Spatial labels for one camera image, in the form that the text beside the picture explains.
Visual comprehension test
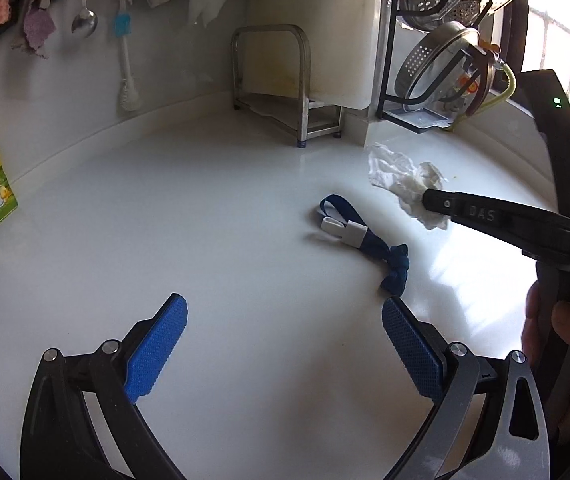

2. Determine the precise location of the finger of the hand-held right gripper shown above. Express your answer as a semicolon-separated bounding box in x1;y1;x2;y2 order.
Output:
422;187;570;250

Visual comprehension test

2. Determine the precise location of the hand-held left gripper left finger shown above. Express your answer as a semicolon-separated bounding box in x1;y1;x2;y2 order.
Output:
18;292;188;480

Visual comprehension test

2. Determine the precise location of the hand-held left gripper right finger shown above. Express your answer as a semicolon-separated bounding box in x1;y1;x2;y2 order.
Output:
372;296;550;480

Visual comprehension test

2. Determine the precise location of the blue lanyard with white clip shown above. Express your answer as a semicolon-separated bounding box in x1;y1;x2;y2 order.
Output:
319;194;411;296

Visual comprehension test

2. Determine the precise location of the white tissue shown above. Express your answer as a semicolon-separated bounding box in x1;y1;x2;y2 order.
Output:
367;142;450;232

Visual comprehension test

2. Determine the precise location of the black lid rack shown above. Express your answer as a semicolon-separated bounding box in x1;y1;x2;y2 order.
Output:
376;0;496;133

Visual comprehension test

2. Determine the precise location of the small steel rack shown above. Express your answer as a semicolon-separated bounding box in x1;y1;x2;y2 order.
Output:
230;24;343;148

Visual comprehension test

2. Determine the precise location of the white cutting board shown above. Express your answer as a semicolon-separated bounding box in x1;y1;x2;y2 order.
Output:
305;0;383;111

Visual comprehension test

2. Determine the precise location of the blue and white brush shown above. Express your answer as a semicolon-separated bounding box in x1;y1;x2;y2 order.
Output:
112;0;142;113

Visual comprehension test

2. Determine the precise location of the purple cloth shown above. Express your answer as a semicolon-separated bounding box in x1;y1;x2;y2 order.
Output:
11;0;58;60

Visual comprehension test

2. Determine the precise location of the yellow gas hose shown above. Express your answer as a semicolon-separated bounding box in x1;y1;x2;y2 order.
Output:
445;60;518;131

